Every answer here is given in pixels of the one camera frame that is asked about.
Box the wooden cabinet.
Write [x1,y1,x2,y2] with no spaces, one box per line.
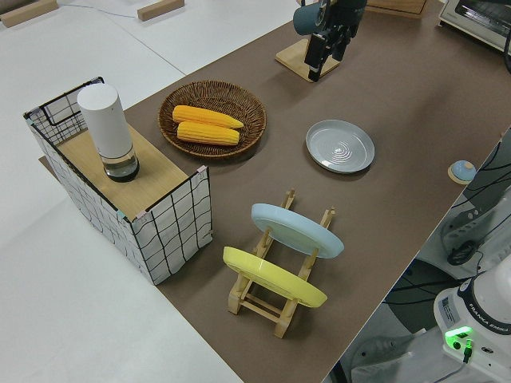
[365,0,429,19]

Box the wooden block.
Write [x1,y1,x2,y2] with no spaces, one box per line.
[137,0,185,22]
[0,0,59,28]

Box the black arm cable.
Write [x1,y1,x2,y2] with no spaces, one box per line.
[446,133,511,267]

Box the white toaster oven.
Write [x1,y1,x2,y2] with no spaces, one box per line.
[436,0,511,53]

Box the light blue plate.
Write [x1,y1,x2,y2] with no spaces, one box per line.
[251,203,345,260]

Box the wooden mug tree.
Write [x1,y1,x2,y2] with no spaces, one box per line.
[275,0,342,84]

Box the blue dome call bell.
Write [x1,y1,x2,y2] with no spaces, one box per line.
[446,159,477,185]

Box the dark blue mug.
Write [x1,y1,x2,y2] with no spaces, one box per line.
[292,0,322,35]

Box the yellow corn cob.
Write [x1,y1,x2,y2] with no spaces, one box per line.
[176,120,241,147]
[172,104,245,130]

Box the gray ceramic plate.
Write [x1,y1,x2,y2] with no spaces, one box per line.
[305,119,376,175]

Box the round wicker basket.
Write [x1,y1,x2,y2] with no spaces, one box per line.
[158,80,267,157]

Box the black wire basket shelf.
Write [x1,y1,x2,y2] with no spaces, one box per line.
[22,75,213,286]

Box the yellow plate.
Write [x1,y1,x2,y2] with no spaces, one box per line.
[222,246,329,309]

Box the white cylinder bottle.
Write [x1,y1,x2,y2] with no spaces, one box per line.
[76,83,141,184]

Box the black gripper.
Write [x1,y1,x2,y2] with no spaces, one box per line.
[304,0,368,83]

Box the wooden plate rack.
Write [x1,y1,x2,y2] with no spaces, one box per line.
[228,187,337,339]

